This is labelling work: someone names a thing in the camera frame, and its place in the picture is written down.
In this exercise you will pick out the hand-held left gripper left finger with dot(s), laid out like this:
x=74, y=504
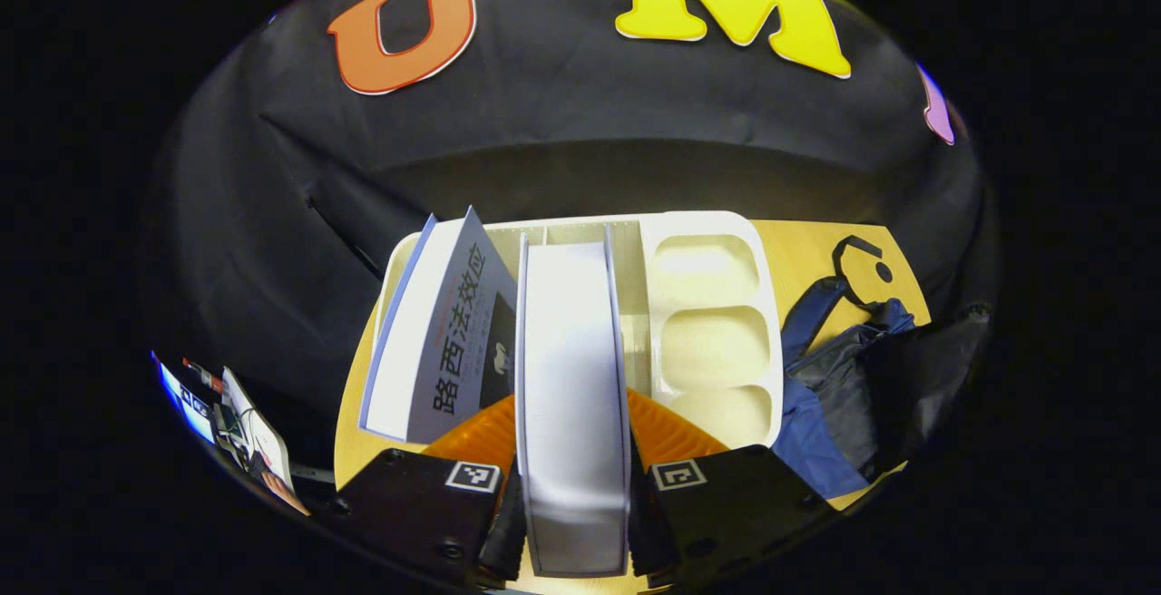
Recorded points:
x=506, y=536

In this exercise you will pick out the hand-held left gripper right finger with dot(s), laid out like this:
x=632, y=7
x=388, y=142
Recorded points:
x=648, y=531

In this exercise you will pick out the light grey book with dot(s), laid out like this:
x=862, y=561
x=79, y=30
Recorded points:
x=571, y=395

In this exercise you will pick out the blue schoolbag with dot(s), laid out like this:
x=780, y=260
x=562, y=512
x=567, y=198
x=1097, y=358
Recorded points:
x=812, y=450

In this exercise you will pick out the white plastic bookshelf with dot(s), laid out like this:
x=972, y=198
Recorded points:
x=712, y=341

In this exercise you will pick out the grey-blue book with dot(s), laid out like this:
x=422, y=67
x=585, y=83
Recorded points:
x=453, y=341

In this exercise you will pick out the white side table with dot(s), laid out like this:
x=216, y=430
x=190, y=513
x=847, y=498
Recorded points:
x=258, y=432

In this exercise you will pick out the computer monitor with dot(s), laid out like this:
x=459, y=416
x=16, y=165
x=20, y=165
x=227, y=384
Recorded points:
x=186, y=400

